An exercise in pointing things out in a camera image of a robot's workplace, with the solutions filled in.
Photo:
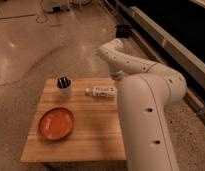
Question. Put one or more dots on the white plastic bottle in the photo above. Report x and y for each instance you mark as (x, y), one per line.
(101, 91)

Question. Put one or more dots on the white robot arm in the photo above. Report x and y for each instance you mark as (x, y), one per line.
(144, 89)

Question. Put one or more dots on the orange ceramic bowl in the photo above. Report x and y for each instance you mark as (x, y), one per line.
(56, 124)

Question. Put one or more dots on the white cup with black items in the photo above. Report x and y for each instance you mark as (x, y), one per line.
(64, 86)

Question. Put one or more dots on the wooden table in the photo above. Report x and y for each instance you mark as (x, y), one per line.
(96, 134)

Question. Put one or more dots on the black box on floor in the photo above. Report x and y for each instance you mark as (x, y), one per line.
(122, 31)

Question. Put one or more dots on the white device on floor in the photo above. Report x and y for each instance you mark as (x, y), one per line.
(51, 6)

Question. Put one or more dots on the long metal rail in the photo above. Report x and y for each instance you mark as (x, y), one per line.
(193, 68)

